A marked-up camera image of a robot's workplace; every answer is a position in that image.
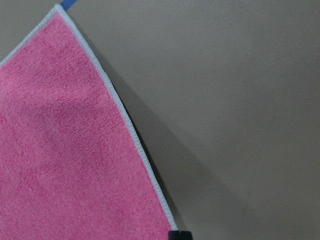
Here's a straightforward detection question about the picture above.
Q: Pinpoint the pink and grey towel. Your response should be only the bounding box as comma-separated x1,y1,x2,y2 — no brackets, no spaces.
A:
0,4,177,240

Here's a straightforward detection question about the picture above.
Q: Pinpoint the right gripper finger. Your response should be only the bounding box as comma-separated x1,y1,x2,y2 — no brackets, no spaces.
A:
168,230,193,240

